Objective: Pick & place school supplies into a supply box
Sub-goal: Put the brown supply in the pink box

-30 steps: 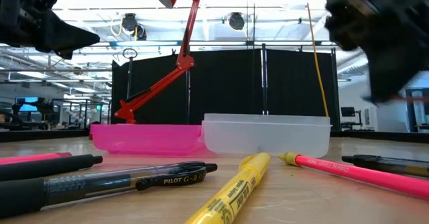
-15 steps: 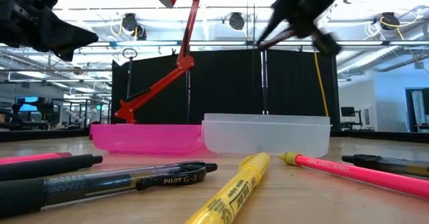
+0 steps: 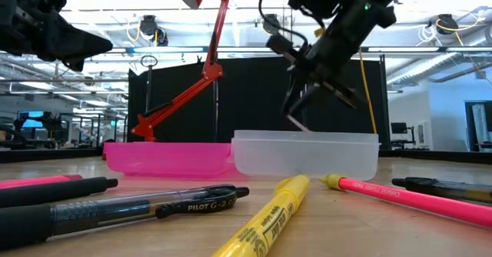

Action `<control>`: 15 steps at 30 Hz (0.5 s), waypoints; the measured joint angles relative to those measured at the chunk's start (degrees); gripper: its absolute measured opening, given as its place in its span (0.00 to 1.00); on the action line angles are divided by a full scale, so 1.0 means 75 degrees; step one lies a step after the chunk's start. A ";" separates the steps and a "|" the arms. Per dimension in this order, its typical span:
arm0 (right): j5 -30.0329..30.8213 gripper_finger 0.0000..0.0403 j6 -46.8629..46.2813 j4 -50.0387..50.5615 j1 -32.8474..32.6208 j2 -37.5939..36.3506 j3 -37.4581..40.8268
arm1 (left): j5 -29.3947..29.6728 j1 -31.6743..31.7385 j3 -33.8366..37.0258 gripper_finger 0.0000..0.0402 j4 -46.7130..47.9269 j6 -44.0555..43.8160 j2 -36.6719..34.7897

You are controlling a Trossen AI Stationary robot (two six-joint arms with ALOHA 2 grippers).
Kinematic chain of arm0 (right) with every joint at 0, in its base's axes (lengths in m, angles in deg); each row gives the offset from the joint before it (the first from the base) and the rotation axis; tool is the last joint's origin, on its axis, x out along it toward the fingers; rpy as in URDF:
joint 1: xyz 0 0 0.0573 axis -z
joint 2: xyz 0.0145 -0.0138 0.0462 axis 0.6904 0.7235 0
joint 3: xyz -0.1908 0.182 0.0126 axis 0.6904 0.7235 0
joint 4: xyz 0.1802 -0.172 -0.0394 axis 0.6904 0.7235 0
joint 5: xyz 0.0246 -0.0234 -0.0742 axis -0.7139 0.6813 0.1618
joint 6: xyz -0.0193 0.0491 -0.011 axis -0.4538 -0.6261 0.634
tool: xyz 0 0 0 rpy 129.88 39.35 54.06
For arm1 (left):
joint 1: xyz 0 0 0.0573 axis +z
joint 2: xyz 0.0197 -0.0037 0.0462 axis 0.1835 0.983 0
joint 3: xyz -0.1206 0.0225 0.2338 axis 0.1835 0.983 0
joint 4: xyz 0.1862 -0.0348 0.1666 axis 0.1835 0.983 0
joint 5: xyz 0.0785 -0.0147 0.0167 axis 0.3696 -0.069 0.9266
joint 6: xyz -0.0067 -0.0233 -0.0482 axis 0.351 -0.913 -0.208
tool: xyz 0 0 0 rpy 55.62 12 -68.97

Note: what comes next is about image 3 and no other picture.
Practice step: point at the clear plastic supply box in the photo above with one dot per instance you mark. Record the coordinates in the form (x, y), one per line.
(307, 157)

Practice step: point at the small dark monitor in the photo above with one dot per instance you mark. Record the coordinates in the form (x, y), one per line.
(399, 128)

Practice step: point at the pink pencil with yellow eraser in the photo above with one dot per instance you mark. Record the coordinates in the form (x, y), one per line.
(403, 201)

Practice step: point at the red desk lamp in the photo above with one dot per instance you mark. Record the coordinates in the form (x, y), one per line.
(210, 70)

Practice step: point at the blue-lit monitor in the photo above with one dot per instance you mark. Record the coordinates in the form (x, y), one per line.
(30, 119)

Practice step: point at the black partition panel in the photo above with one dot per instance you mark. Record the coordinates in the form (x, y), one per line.
(250, 95)

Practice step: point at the dark door frame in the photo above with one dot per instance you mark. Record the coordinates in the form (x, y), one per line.
(469, 126)

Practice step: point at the pink plastic box lid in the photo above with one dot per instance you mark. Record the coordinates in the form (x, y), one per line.
(169, 159)

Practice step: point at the yellow tag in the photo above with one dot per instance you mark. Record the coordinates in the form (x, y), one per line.
(319, 32)

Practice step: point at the yellow highlighter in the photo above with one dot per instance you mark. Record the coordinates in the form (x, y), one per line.
(269, 222)

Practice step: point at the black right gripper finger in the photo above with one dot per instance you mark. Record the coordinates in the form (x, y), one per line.
(307, 101)
(294, 93)

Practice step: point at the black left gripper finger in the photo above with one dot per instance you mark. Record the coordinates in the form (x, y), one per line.
(94, 53)
(73, 34)

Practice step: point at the black Pilot G-2 pen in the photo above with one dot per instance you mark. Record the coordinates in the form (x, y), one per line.
(115, 211)

